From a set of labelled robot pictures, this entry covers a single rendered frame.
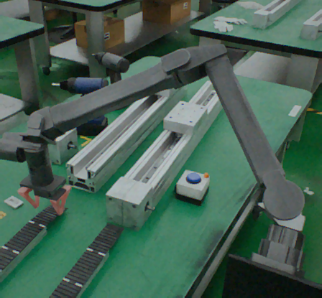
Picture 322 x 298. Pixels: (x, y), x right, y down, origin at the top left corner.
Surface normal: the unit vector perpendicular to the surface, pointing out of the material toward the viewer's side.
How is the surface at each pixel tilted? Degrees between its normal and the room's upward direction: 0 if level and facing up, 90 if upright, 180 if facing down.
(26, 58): 90
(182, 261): 0
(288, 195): 45
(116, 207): 90
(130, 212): 90
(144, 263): 0
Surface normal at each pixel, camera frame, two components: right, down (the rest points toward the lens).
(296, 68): -0.52, 0.44
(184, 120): 0.02, -0.85
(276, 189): -0.25, -0.27
